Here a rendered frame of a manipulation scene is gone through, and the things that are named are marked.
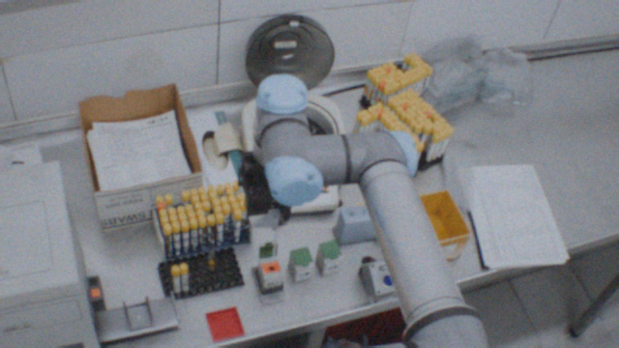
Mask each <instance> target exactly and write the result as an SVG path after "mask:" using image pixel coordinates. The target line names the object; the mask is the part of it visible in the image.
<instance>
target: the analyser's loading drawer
mask: <svg viewBox="0 0 619 348"><path fill-rule="evenodd" d="M145 299H146V301H145V302H141V303H137V304H126V301H123V304H124V306H121V307H117V308H113V309H111V310H107V311H105V310H102V311H98V312H94V314H95V320H96V326H97V328H96V329H95V330H96V333H97V336H98V339H99V342H105V341H109V340H112V339H116V338H119V337H120V338H123V337H127V336H131V335H135V334H145V333H149V332H152V331H156V330H160V329H163V328H171V327H175V326H179V329H180V328H182V320H181V318H180V314H179V310H178V306H177V303H176V299H175V295H174V291H173V292H171V297H168V298H160V299H156V300H153V301H149V300H148V296H146V297H145ZM137 316H141V319H139V320H138V317H137Z"/></svg>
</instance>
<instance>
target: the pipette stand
mask: <svg viewBox="0 0 619 348"><path fill-rule="evenodd" d="M365 207H366V205H364V206H355V207H348V208H341V209H340V212H339V219H337V224H336V226H333V227H332V229H333V232H334V235H335V238H336V241H337V244H338V247H339V248H340V250H341V253H345V252H350V251H357V250H364V249H371V248H376V247H379V243H378V241H377V239H376V236H375V233H374V230H373V227H372V223H371V220H370V218H369V215H368V210H367V211H366V213H365V214H364V210H365Z"/></svg>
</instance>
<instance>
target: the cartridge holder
mask: <svg viewBox="0 0 619 348"><path fill-rule="evenodd" d="M251 272H252V277H254V280H255V284H256V287H257V291H258V294H259V298H260V301H261V303H262V304H263V305H265V304H269V303H275V302H280V301H284V300H286V298H287V297H286V294H285V291H284V283H283V281H282V285H277V286H271V287H266V288H263V286H262V282H261V279H260V276H259V272H258V266H254V267H251Z"/></svg>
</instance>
